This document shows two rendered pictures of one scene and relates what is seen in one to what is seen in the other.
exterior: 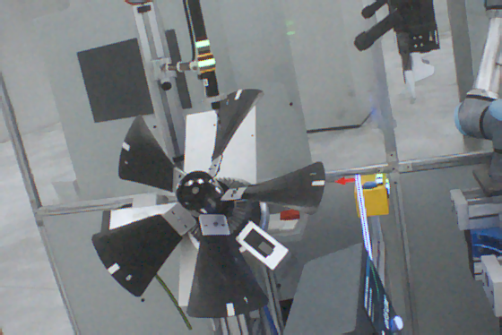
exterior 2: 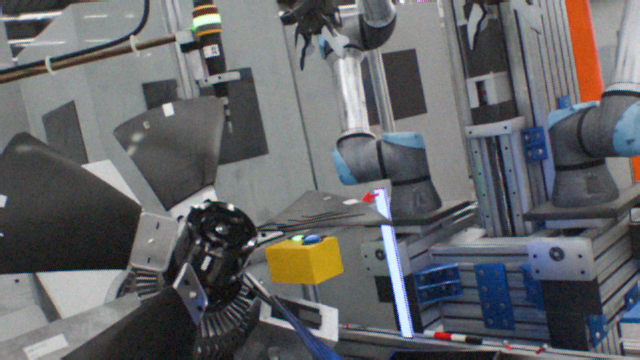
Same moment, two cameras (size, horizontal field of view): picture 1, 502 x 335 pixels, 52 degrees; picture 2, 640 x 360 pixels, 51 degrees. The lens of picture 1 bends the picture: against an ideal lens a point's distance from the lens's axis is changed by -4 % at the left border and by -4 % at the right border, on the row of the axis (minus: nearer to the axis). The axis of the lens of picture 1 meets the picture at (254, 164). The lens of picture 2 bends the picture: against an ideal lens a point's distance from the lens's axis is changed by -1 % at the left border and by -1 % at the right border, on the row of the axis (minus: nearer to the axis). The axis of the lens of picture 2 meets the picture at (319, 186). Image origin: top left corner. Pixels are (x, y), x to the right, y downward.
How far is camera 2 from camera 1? 1.30 m
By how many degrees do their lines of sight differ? 59
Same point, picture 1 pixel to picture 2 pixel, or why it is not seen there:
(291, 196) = (348, 215)
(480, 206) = (414, 243)
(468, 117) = (359, 157)
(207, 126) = not seen: hidden behind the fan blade
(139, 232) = (150, 329)
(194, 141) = not seen: hidden behind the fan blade
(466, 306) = not seen: outside the picture
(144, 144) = (56, 183)
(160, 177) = (100, 243)
